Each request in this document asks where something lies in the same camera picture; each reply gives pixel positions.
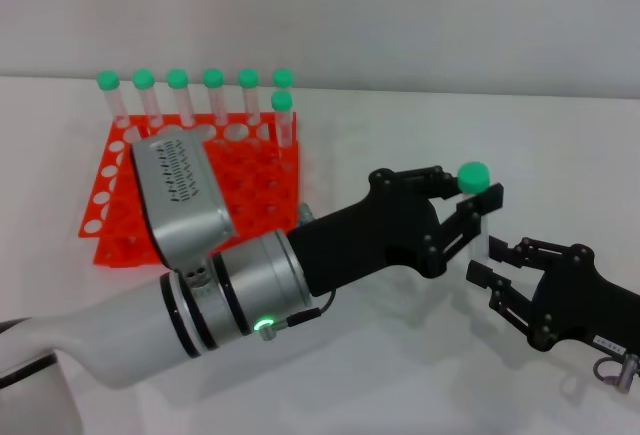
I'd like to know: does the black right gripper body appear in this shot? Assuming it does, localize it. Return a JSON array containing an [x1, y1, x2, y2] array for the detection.
[[528, 242, 640, 354]]

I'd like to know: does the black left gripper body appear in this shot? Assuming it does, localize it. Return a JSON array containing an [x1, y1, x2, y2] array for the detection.
[[288, 167, 449, 300]]

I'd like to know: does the green-capped clear test tube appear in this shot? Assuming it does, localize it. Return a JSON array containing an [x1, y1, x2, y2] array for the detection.
[[237, 68, 263, 127], [202, 68, 232, 127], [272, 67, 295, 93], [166, 68, 197, 129], [132, 68, 164, 129], [96, 69, 132, 129], [456, 160, 493, 262], [270, 90, 295, 150]]

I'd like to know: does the orange plastic test tube rack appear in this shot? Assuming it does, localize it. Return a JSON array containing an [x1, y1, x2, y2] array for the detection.
[[78, 112, 303, 269]]

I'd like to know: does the grey right arm cable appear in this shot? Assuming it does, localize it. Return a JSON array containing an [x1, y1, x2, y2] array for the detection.
[[591, 352, 640, 394]]

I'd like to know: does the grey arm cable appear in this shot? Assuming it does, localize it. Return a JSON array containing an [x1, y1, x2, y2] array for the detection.
[[272, 288, 337, 330], [591, 352, 640, 394]]

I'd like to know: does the grey left arm cable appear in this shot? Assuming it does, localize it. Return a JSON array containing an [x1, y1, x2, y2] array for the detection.
[[272, 288, 337, 330]]

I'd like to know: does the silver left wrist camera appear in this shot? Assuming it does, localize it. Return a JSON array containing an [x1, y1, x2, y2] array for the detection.
[[129, 127, 239, 272]]

